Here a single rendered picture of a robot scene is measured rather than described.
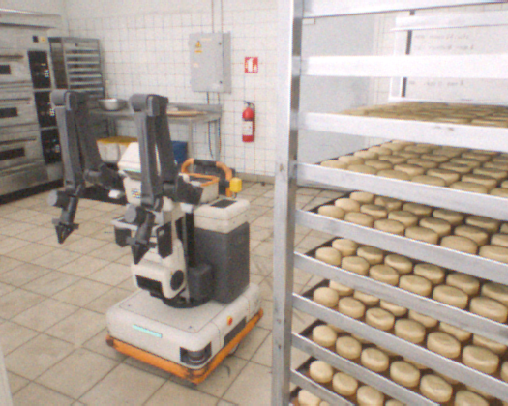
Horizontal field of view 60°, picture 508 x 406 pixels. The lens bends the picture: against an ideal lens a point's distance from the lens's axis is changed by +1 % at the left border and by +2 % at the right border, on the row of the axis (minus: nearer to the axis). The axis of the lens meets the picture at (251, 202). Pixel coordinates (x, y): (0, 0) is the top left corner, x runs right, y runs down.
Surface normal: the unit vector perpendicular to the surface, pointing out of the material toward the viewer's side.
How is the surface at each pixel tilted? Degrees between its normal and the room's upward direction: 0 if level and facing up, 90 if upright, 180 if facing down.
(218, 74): 90
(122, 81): 90
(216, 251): 90
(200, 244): 90
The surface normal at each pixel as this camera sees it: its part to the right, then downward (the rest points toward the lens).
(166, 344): -0.48, 0.27
